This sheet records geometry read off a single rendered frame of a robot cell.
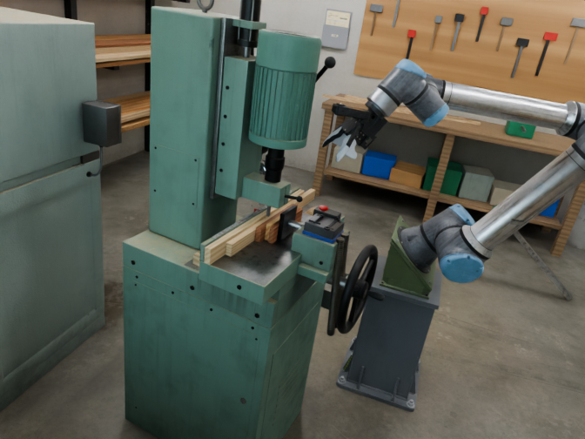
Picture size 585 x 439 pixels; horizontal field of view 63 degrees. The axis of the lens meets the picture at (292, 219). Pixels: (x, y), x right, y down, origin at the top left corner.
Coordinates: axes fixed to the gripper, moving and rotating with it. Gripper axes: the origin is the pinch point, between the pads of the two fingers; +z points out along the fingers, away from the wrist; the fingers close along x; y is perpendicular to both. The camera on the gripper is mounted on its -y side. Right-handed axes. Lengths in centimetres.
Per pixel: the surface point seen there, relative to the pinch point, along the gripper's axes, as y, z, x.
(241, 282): -6.5, 39.7, -29.1
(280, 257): 3.3, 31.0, -18.0
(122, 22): -74, 46, 326
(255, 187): -10.3, 22.7, -0.2
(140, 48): -52, 46, 267
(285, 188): -3.8, 16.4, -3.3
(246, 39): -39.6, -8.4, 6.2
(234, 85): -34.7, 3.4, 2.5
